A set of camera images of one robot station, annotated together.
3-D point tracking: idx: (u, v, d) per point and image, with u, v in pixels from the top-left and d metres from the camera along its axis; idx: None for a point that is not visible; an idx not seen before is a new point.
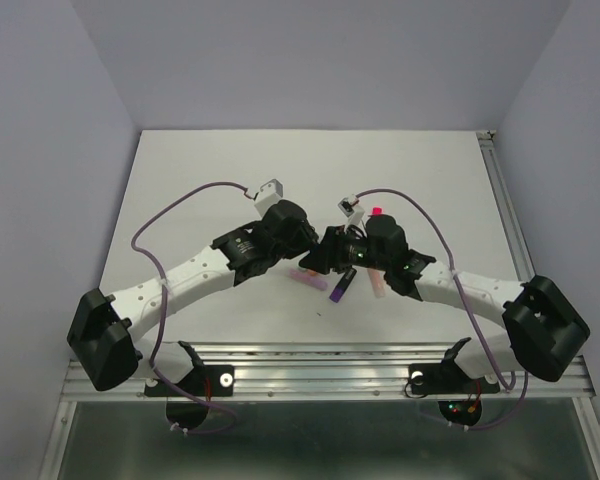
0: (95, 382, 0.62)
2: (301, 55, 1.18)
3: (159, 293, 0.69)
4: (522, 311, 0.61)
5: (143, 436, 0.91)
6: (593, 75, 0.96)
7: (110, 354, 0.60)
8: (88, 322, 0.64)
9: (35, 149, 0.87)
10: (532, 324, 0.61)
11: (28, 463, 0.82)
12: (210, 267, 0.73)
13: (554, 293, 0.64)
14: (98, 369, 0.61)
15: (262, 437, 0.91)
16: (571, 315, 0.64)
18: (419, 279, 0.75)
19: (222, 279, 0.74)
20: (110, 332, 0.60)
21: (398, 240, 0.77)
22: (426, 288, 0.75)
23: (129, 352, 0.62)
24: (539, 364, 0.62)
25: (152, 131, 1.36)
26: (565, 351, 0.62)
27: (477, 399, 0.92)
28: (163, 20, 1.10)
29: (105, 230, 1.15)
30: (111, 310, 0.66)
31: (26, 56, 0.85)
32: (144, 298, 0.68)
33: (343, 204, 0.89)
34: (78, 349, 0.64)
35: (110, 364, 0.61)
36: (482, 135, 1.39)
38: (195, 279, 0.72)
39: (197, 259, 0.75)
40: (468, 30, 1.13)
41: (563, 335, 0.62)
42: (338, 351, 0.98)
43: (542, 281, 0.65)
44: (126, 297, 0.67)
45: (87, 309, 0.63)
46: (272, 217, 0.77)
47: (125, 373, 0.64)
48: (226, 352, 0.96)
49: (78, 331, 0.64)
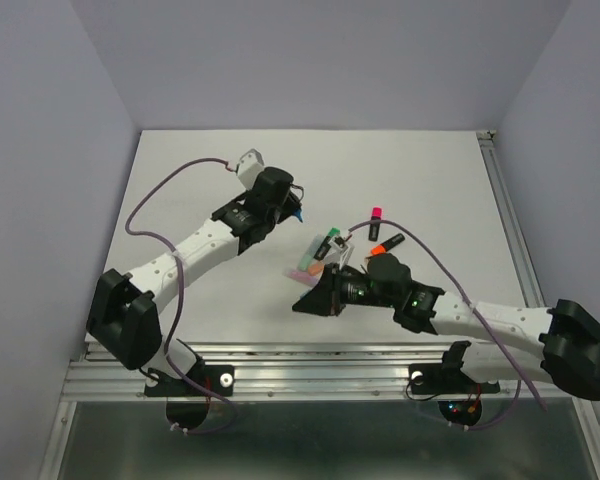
0: (124, 362, 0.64)
2: (301, 54, 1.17)
3: (174, 265, 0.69)
4: (562, 346, 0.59)
5: (144, 436, 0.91)
6: (593, 74, 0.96)
7: (138, 331, 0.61)
8: (109, 304, 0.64)
9: (34, 148, 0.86)
10: (574, 355, 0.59)
11: (29, 463, 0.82)
12: (216, 236, 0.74)
13: (583, 314, 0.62)
14: (126, 350, 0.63)
15: (262, 437, 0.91)
16: None
18: (434, 317, 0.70)
19: (230, 246, 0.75)
20: (133, 307, 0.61)
21: (406, 278, 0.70)
22: (442, 324, 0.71)
23: (153, 327, 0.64)
24: (581, 388, 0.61)
25: (152, 131, 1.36)
26: None
27: (477, 399, 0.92)
28: (163, 20, 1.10)
29: (105, 230, 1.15)
30: (132, 286, 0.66)
31: (25, 56, 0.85)
32: (160, 271, 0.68)
33: (338, 240, 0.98)
34: (101, 334, 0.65)
35: (138, 341, 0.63)
36: (482, 135, 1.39)
38: (205, 249, 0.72)
39: (201, 231, 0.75)
40: (467, 30, 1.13)
41: (597, 353, 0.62)
42: (339, 351, 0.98)
43: (568, 305, 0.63)
44: (143, 272, 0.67)
45: (106, 292, 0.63)
46: (262, 185, 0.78)
47: (151, 348, 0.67)
48: (226, 352, 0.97)
49: (98, 316, 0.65)
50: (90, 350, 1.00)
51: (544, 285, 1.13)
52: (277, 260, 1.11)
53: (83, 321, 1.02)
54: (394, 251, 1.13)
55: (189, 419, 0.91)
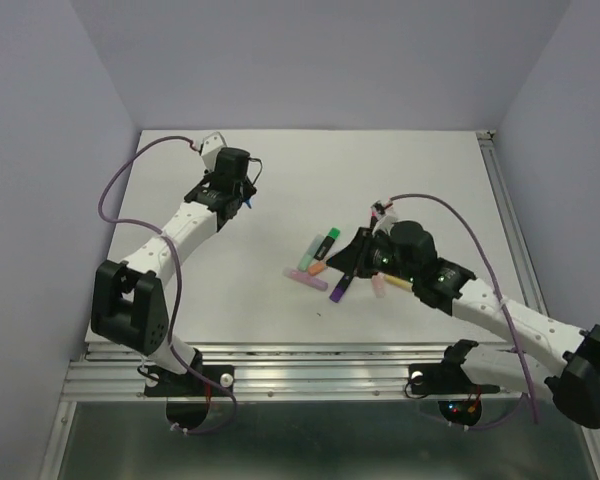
0: (136, 349, 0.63)
2: (301, 55, 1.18)
3: (166, 245, 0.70)
4: (583, 367, 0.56)
5: (144, 436, 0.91)
6: (592, 75, 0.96)
7: (150, 311, 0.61)
8: (113, 294, 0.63)
9: (33, 149, 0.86)
10: (592, 380, 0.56)
11: (29, 464, 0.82)
12: (195, 215, 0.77)
13: None
14: (136, 337, 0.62)
15: (262, 437, 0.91)
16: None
18: (455, 297, 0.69)
19: (210, 221, 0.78)
20: (139, 289, 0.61)
21: (428, 247, 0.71)
22: (460, 309, 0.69)
23: (161, 307, 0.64)
24: (584, 413, 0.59)
25: (152, 131, 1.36)
26: None
27: (477, 399, 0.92)
28: (163, 20, 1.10)
29: (105, 231, 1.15)
30: (131, 272, 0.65)
31: (25, 56, 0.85)
32: (154, 253, 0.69)
33: (380, 208, 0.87)
34: (109, 326, 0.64)
35: (151, 324, 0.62)
36: (482, 135, 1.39)
38: (189, 227, 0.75)
39: (180, 213, 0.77)
40: (467, 31, 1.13)
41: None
42: (338, 351, 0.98)
43: None
44: (138, 257, 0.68)
45: (109, 282, 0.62)
46: (224, 162, 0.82)
47: (162, 331, 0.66)
48: (226, 352, 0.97)
49: (103, 308, 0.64)
50: (90, 350, 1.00)
51: (544, 286, 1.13)
52: (277, 260, 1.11)
53: (83, 321, 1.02)
54: None
55: (188, 420, 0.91)
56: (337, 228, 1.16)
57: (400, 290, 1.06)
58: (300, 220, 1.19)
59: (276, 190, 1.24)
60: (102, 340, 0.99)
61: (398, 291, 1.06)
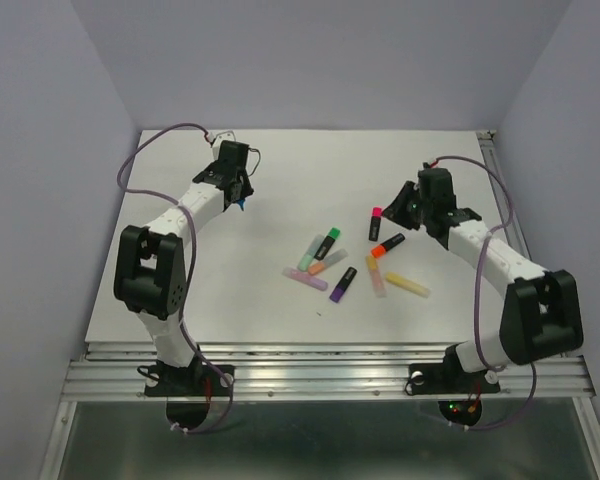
0: (162, 312, 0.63)
2: (300, 55, 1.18)
3: (182, 213, 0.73)
4: (529, 288, 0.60)
5: (143, 437, 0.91)
6: (592, 74, 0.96)
7: (174, 266, 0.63)
8: (137, 256, 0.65)
9: (33, 150, 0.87)
10: (532, 304, 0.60)
11: (29, 464, 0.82)
12: (205, 192, 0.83)
13: (571, 292, 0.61)
14: (163, 298, 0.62)
15: (262, 437, 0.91)
16: (574, 321, 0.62)
18: (452, 227, 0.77)
19: (217, 200, 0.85)
20: (163, 245, 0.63)
21: (445, 182, 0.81)
22: (453, 238, 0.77)
23: (183, 266, 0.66)
24: (518, 340, 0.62)
25: (152, 131, 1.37)
26: (549, 344, 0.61)
27: (477, 399, 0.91)
28: (162, 20, 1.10)
29: (105, 231, 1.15)
30: (151, 236, 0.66)
31: (26, 57, 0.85)
32: (172, 220, 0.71)
33: (425, 166, 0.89)
34: (130, 289, 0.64)
35: (173, 281, 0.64)
36: (482, 135, 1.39)
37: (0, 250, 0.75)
38: (201, 201, 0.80)
39: (192, 190, 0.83)
40: (467, 30, 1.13)
41: (555, 331, 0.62)
42: (339, 351, 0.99)
43: (564, 275, 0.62)
44: (158, 222, 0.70)
45: (132, 244, 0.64)
46: (226, 148, 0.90)
47: (180, 296, 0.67)
48: (226, 352, 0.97)
49: (127, 271, 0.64)
50: (90, 350, 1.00)
51: None
52: (277, 260, 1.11)
53: (83, 321, 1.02)
54: (395, 250, 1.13)
55: (188, 419, 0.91)
56: (337, 228, 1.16)
57: (400, 289, 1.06)
58: (299, 220, 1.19)
59: (276, 190, 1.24)
60: (102, 340, 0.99)
61: (398, 290, 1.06)
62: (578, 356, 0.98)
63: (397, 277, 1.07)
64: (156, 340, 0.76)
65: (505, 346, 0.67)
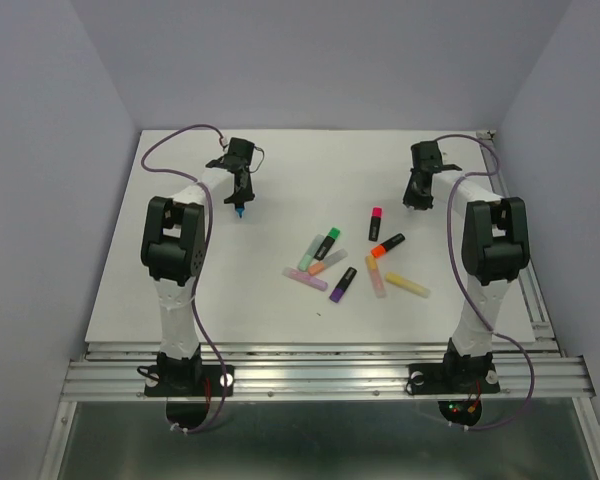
0: (186, 272, 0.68)
2: (300, 55, 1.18)
3: (201, 189, 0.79)
4: (482, 205, 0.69)
5: (144, 437, 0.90)
6: (592, 74, 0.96)
7: (198, 231, 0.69)
8: (162, 224, 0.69)
9: (34, 149, 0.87)
10: (483, 218, 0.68)
11: (29, 464, 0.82)
12: (219, 175, 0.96)
13: (520, 212, 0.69)
14: (189, 257, 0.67)
15: (262, 438, 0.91)
16: (524, 240, 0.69)
18: (437, 175, 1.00)
19: (229, 182, 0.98)
20: (190, 212, 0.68)
21: (428, 149, 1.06)
22: (435, 183, 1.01)
23: (203, 231, 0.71)
24: (472, 254, 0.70)
25: (152, 131, 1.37)
26: (500, 257, 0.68)
27: (477, 399, 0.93)
28: (162, 19, 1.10)
29: (105, 230, 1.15)
30: (176, 208, 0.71)
31: (25, 57, 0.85)
32: (193, 193, 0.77)
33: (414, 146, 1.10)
34: (157, 254, 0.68)
35: (196, 244, 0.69)
36: (482, 135, 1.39)
37: (1, 250, 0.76)
38: (216, 181, 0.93)
39: (207, 174, 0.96)
40: (467, 31, 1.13)
41: (506, 247, 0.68)
42: (339, 351, 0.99)
43: (516, 201, 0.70)
44: (180, 194, 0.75)
45: (160, 212, 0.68)
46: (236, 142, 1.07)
47: (200, 262, 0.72)
48: (226, 352, 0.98)
49: (153, 236, 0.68)
50: (90, 350, 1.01)
51: (544, 285, 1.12)
52: (277, 260, 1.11)
53: (83, 321, 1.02)
54: (395, 250, 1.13)
55: (193, 420, 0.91)
56: (337, 228, 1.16)
57: (400, 289, 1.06)
58: (299, 219, 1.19)
59: (276, 190, 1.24)
60: (102, 341, 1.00)
61: (398, 291, 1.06)
62: (578, 356, 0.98)
63: (396, 277, 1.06)
64: (166, 317, 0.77)
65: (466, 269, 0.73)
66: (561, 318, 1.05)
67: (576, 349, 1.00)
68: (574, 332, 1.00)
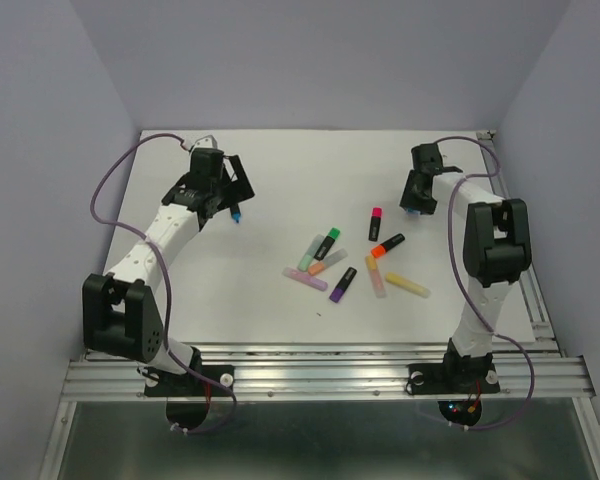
0: (136, 358, 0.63)
2: (300, 56, 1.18)
3: (151, 251, 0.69)
4: (483, 206, 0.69)
5: (144, 437, 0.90)
6: (591, 74, 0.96)
7: (144, 315, 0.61)
8: (104, 307, 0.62)
9: (33, 149, 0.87)
10: (484, 218, 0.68)
11: (29, 463, 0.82)
12: (175, 215, 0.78)
13: (522, 214, 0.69)
14: (135, 343, 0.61)
15: (262, 437, 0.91)
16: (526, 244, 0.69)
18: (438, 175, 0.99)
19: (191, 223, 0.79)
20: (132, 294, 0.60)
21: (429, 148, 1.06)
22: (434, 184, 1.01)
23: (153, 308, 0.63)
24: (474, 255, 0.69)
25: (152, 131, 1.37)
26: (501, 259, 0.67)
27: (477, 399, 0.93)
28: (162, 19, 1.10)
29: (105, 230, 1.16)
30: (118, 283, 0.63)
31: (25, 57, 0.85)
32: (139, 260, 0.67)
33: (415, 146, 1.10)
34: (102, 341, 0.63)
35: (145, 330, 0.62)
36: (482, 135, 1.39)
37: (1, 249, 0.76)
38: (171, 231, 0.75)
39: (160, 217, 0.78)
40: (466, 31, 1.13)
41: (508, 248, 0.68)
42: (339, 352, 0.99)
43: (518, 202, 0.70)
44: (123, 267, 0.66)
45: (97, 294, 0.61)
46: (199, 161, 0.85)
47: (156, 341, 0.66)
48: (226, 352, 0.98)
49: (95, 323, 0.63)
50: (90, 350, 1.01)
51: (543, 285, 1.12)
52: (277, 260, 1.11)
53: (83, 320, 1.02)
54: (395, 250, 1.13)
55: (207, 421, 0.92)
56: (337, 228, 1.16)
57: (400, 289, 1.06)
58: (299, 220, 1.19)
59: (276, 190, 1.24)
60: None
61: (398, 290, 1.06)
62: (578, 356, 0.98)
63: (396, 277, 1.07)
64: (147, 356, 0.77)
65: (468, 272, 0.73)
66: (561, 319, 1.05)
67: (576, 349, 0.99)
68: (574, 332, 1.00)
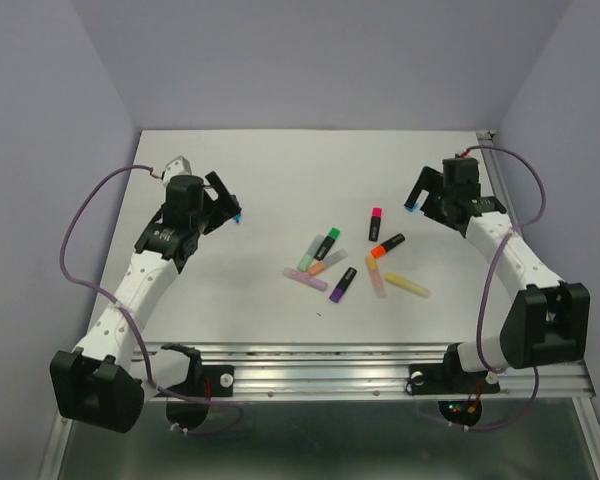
0: (116, 428, 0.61)
2: (300, 56, 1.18)
3: (122, 319, 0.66)
4: (538, 297, 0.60)
5: (144, 436, 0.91)
6: (591, 75, 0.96)
7: (118, 392, 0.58)
8: (74, 384, 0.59)
9: (33, 149, 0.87)
10: (539, 312, 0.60)
11: (28, 464, 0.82)
12: (149, 268, 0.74)
13: (582, 307, 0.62)
14: (114, 418, 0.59)
15: (262, 437, 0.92)
16: (579, 336, 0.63)
18: (473, 216, 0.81)
19: (168, 272, 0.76)
20: (103, 373, 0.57)
21: (469, 168, 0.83)
22: (471, 226, 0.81)
23: (129, 380, 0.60)
24: (519, 347, 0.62)
25: (152, 131, 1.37)
26: (550, 353, 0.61)
27: (477, 399, 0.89)
28: (162, 19, 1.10)
29: (105, 231, 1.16)
30: (89, 358, 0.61)
31: (26, 56, 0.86)
32: (110, 331, 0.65)
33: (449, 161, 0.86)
34: (79, 414, 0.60)
35: (121, 404, 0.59)
36: (482, 135, 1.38)
37: (0, 249, 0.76)
38: (145, 288, 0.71)
39: (133, 269, 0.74)
40: (466, 31, 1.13)
41: (560, 342, 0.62)
42: (339, 351, 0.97)
43: (579, 290, 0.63)
44: (92, 340, 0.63)
45: (65, 375, 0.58)
46: (175, 195, 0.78)
47: (137, 403, 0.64)
48: (225, 353, 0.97)
49: (68, 399, 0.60)
50: None
51: None
52: (277, 261, 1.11)
53: (83, 321, 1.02)
54: (395, 250, 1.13)
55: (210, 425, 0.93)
56: (337, 228, 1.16)
57: (400, 289, 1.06)
58: (299, 220, 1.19)
59: (276, 190, 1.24)
60: None
61: (398, 291, 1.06)
62: None
63: (396, 277, 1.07)
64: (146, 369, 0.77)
65: (505, 351, 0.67)
66: None
67: None
68: None
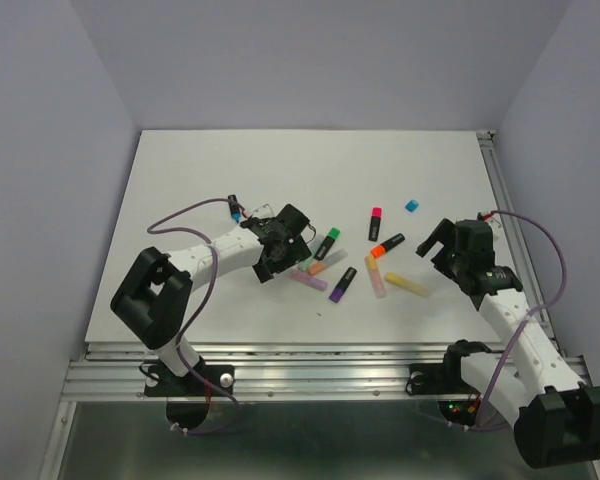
0: (144, 337, 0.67)
2: (300, 55, 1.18)
3: (209, 254, 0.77)
4: (554, 404, 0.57)
5: (145, 436, 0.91)
6: (590, 75, 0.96)
7: (173, 303, 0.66)
8: (145, 278, 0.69)
9: (33, 149, 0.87)
10: (555, 420, 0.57)
11: (28, 464, 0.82)
12: (243, 240, 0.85)
13: None
14: (152, 323, 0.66)
15: (262, 437, 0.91)
16: (597, 437, 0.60)
18: (487, 292, 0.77)
19: (251, 253, 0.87)
20: (174, 281, 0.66)
21: (483, 236, 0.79)
22: (485, 304, 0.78)
23: (182, 304, 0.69)
24: (530, 446, 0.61)
25: (152, 131, 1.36)
26: (562, 453, 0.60)
27: (477, 399, 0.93)
28: (161, 19, 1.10)
29: (105, 231, 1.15)
30: (167, 265, 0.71)
31: (24, 56, 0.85)
32: (196, 257, 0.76)
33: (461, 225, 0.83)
34: (126, 307, 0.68)
35: (166, 317, 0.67)
36: (482, 135, 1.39)
37: None
38: (235, 248, 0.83)
39: (232, 233, 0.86)
40: (466, 31, 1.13)
41: (575, 442, 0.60)
42: (339, 351, 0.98)
43: (599, 393, 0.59)
44: (181, 255, 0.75)
45: (148, 264, 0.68)
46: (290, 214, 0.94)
47: (169, 333, 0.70)
48: (226, 352, 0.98)
49: (128, 287, 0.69)
50: (90, 350, 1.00)
51: (543, 285, 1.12)
52: None
53: (83, 321, 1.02)
54: (395, 250, 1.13)
55: (211, 425, 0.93)
56: (336, 228, 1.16)
57: (400, 289, 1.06)
58: None
59: (276, 190, 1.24)
60: (101, 340, 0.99)
61: (398, 291, 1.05)
62: (578, 356, 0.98)
63: (396, 277, 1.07)
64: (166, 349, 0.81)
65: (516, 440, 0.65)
66: (562, 319, 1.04)
67: (576, 349, 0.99)
68: (574, 332, 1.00)
